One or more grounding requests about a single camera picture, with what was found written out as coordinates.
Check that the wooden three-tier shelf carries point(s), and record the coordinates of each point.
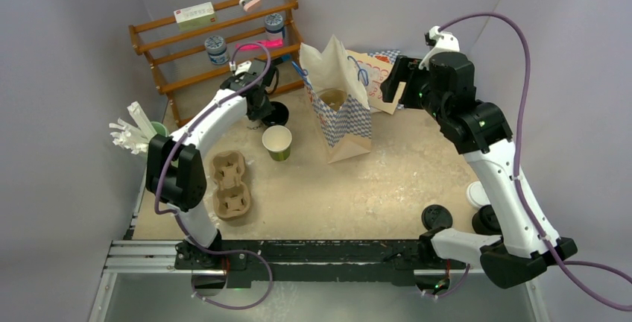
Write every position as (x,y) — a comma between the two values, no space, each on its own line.
(164,87)

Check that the blue checkered paper bag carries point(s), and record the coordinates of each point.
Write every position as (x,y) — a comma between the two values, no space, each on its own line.
(335,85)

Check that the white wrapped straws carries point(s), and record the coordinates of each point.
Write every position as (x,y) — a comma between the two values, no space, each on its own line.
(135,136)

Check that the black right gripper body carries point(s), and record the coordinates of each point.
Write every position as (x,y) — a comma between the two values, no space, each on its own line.
(418,92)

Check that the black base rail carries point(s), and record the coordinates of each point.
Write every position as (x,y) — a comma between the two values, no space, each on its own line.
(397,261)

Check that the green paper coffee cup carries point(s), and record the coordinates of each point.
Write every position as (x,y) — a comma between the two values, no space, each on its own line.
(277,142)

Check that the blue patterned jar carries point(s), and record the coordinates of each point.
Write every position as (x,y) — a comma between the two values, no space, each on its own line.
(216,49)
(274,27)

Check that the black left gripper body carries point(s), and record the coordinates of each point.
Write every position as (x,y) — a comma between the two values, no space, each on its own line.
(258,112)

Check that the white green box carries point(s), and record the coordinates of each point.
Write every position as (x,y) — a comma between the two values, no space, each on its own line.
(194,17)

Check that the black cup lid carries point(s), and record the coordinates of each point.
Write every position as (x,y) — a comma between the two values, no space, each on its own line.
(434,216)

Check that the pink white small tool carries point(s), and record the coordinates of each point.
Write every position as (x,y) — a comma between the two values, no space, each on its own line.
(249,6)

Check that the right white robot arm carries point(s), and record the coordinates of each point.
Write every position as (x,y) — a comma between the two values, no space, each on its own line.
(527,243)

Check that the black paper cup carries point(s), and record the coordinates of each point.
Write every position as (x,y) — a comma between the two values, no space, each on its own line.
(278,116)

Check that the black blue marker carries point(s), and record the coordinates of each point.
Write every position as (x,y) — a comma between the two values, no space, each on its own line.
(281,59)

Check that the black lid stack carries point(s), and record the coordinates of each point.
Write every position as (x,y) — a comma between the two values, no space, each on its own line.
(485,222)

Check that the single brown pulp carrier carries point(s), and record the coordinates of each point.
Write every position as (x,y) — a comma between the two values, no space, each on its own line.
(333,98)

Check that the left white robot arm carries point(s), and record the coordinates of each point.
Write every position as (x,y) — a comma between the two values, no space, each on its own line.
(175,173)

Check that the white cup lid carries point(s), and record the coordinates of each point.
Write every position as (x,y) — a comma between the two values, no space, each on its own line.
(476,195)

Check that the green straw holder cup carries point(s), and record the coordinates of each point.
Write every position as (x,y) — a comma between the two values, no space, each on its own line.
(160,128)

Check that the pink marker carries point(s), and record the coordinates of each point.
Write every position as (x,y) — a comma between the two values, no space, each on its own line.
(260,44)

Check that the beige cakes paper bag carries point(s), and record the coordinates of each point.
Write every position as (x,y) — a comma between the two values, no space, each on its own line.
(372,73)

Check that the blue patterned jar left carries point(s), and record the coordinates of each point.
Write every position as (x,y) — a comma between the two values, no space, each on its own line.
(216,49)

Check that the blue patterned jar right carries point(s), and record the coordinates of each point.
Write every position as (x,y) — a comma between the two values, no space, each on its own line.
(274,27)

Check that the brown pulp cup carrier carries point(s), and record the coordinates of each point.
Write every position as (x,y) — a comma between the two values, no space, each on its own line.
(232,198)

